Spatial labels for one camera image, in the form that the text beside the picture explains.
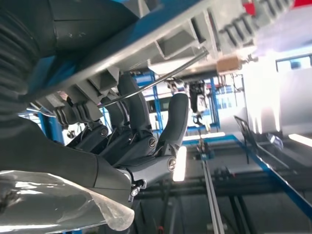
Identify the clear plastic hand cover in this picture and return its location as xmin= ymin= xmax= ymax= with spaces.
xmin=0 ymin=170 xmax=135 ymax=233

